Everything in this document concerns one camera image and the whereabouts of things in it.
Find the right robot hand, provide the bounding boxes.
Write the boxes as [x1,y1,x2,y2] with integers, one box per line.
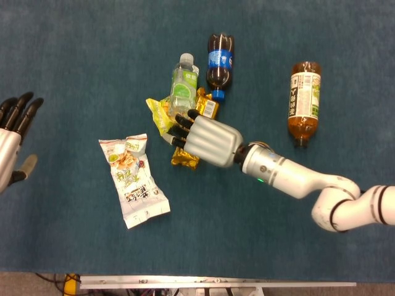
[166,109,244,169]

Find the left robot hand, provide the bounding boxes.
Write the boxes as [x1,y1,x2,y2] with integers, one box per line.
[0,91,44,195]

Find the gold foil biscuit pack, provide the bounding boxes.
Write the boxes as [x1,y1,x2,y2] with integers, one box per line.
[171,87,220,171]

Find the clear water bottle green label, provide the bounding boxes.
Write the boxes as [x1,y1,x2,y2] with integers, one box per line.
[168,52,200,120]

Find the yellow-green chip bag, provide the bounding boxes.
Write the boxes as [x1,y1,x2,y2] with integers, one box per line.
[145,97,186,136]

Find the cola bottle blue label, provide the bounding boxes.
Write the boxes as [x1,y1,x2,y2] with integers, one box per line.
[206,32,235,102]

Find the white snack bag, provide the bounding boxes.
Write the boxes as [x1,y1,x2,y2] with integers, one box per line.
[98,133,172,229]

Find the amber tea bottle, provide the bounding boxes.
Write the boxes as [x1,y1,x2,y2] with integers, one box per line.
[287,61,322,149]

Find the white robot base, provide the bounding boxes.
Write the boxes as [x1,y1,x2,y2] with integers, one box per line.
[123,288,263,296]

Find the teal felt table cloth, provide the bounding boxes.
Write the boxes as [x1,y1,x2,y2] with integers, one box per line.
[0,0,395,283]

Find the yellow floor object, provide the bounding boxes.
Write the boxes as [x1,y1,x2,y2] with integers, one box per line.
[64,273,81,296]

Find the aluminium frame rail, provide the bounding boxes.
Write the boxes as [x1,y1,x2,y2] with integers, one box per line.
[79,275,357,290]

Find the red and black cables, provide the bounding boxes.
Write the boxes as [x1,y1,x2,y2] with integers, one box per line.
[35,272,67,294]

